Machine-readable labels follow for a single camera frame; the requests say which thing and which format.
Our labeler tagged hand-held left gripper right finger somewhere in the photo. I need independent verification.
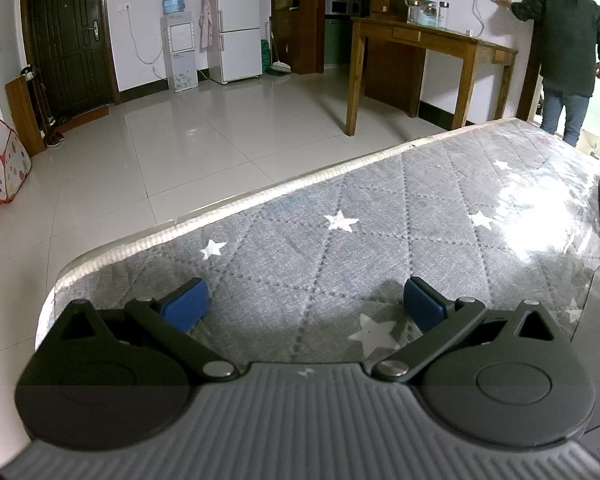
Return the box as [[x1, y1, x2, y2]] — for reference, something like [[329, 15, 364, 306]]
[[371, 276, 563, 382]]

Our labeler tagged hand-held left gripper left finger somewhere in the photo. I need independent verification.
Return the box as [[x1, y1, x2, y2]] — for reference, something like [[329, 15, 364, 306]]
[[50, 277, 240, 381]]

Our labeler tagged grey star-print desktop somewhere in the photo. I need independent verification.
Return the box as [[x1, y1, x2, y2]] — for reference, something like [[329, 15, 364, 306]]
[[34, 116, 600, 366]]

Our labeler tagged polka dot play tent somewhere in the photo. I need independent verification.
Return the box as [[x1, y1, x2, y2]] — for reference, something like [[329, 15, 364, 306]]
[[0, 111, 33, 222]]

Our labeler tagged white water dispenser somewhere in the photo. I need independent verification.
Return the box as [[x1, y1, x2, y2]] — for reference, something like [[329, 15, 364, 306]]
[[160, 14, 199, 93]]

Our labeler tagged wooden shoe rack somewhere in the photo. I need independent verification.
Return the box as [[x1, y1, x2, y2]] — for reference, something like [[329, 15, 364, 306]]
[[5, 65, 51, 158]]

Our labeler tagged mop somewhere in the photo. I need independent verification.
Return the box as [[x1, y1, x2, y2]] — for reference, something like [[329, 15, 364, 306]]
[[267, 15, 294, 77]]

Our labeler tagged wooden side table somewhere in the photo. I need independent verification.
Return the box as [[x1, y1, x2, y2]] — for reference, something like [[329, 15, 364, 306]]
[[345, 16, 520, 137]]

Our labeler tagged white refrigerator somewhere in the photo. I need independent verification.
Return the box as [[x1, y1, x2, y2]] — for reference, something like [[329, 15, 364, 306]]
[[201, 0, 262, 86]]

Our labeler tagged pink apron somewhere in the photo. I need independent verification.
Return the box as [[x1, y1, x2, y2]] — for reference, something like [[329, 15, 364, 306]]
[[198, 0, 216, 50]]

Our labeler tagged wooden cabinet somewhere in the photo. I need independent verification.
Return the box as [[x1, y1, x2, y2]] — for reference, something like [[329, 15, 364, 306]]
[[270, 0, 433, 75]]

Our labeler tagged dark brown entrance door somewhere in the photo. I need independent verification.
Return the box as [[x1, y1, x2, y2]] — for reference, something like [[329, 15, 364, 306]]
[[20, 0, 122, 118]]

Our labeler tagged microwave oven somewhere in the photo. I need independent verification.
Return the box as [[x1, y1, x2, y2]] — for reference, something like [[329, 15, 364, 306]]
[[325, 0, 363, 16]]

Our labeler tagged wooden door frame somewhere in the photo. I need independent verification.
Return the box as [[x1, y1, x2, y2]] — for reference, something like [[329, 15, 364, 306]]
[[517, 0, 553, 123]]

